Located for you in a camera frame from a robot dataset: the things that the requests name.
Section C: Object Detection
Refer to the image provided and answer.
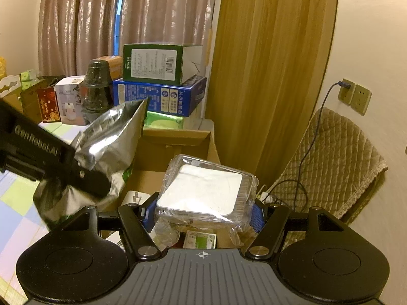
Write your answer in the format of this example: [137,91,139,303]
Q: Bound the green tissue packs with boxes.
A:
[19,69,40,91]

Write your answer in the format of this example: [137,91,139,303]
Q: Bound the light green tissue pack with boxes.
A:
[143,111,203,131]

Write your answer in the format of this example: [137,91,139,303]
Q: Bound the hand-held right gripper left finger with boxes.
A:
[59,195,161,260]

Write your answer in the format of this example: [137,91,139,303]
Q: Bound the chair with quilted cover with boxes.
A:
[267,107,389,227]

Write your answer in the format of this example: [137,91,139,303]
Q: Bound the stacked black flower pots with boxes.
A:
[79,58,115,115]

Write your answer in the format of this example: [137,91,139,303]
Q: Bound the beige curtains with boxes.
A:
[38,0,220,78]

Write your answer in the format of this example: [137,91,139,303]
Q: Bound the silver foil bag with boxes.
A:
[33,98,150,230]

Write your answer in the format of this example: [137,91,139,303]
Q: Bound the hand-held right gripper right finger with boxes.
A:
[249,202,348,260]

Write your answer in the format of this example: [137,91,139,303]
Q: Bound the red gift box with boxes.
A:
[36,88,62,124]

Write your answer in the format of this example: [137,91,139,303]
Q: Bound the cardboard box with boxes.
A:
[122,128,224,250]

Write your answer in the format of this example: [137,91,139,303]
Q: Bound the clear clamshell package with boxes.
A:
[154,154,259,252]

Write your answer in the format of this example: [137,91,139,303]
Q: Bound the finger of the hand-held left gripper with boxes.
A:
[43,165,112,197]

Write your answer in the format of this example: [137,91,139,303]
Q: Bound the blue carton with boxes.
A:
[112,76,207,118]

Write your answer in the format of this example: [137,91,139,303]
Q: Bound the wooden wardrobe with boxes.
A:
[205,0,339,192]

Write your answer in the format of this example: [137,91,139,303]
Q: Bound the white appliance box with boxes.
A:
[54,75,88,125]

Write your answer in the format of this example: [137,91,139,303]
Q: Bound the white ornate cutout board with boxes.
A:
[0,74,22,98]

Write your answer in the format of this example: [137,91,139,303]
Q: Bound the brown box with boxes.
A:
[95,55,123,82]

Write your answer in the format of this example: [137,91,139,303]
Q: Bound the beige wall outlet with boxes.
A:
[351,84,372,117]

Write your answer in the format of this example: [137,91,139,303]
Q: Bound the charger cable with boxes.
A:
[263,81,351,211]

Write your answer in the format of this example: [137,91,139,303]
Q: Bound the dark green carton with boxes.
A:
[122,42,204,85]

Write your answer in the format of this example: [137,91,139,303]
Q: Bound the wall outlet with plug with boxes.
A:
[338,78,357,105]

